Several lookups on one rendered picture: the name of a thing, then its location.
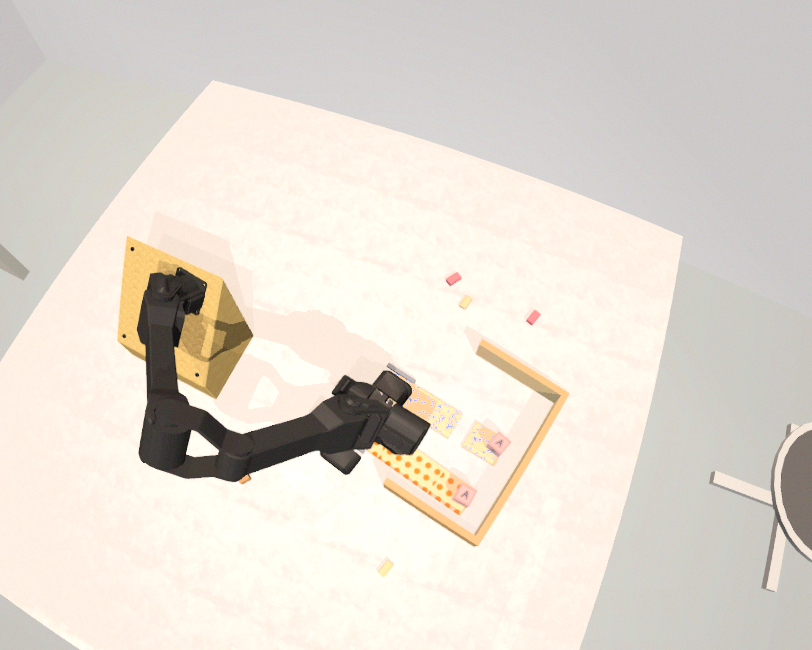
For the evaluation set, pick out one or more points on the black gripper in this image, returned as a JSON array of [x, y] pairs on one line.
[[392, 387]]

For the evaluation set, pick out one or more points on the white strip with yellow dots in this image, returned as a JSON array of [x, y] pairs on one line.
[[384, 455]]

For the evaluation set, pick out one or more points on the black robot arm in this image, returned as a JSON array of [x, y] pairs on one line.
[[334, 426]]

